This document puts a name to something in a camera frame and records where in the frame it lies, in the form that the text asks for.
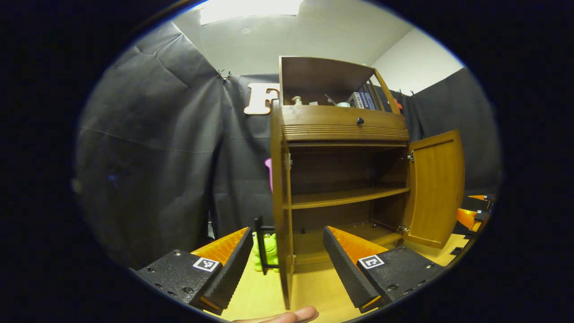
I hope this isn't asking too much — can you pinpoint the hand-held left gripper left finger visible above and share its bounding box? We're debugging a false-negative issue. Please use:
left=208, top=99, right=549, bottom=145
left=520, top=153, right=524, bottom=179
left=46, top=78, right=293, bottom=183
left=135, top=227, right=254, bottom=315

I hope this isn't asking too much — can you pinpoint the wooden double-door shoe cabinet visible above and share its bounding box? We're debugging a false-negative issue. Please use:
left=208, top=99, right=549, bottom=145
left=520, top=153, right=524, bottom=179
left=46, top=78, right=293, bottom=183
left=270, top=56, right=465, bottom=310

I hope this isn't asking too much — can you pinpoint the black backdrop cloth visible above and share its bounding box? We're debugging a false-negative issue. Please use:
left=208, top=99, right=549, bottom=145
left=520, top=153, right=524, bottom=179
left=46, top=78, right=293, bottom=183
left=74, top=20, right=500, bottom=270

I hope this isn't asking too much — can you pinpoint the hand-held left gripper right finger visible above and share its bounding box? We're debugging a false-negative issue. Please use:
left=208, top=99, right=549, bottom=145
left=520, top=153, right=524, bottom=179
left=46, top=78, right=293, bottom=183
left=323, top=226, right=445, bottom=314

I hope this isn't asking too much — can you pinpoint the green frog toy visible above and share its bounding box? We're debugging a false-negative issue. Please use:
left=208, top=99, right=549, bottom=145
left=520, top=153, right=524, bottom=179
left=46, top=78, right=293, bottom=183
left=252, top=232, right=279, bottom=272

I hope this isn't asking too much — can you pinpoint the wooden cabinet drawer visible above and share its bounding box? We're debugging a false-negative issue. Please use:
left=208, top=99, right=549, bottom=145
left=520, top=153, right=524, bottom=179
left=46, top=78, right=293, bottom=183
left=280, top=105, right=409, bottom=143

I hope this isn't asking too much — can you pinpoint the wooden cabinet inner shelf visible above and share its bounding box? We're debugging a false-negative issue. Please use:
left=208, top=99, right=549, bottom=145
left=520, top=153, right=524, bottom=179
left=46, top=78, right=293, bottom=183
left=291, top=187, right=410, bottom=210

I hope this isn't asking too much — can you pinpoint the wooden cabinet door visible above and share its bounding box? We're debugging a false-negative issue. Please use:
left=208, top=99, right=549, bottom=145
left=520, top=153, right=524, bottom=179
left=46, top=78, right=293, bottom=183
left=402, top=130, right=465, bottom=249
left=270, top=101, right=295, bottom=311

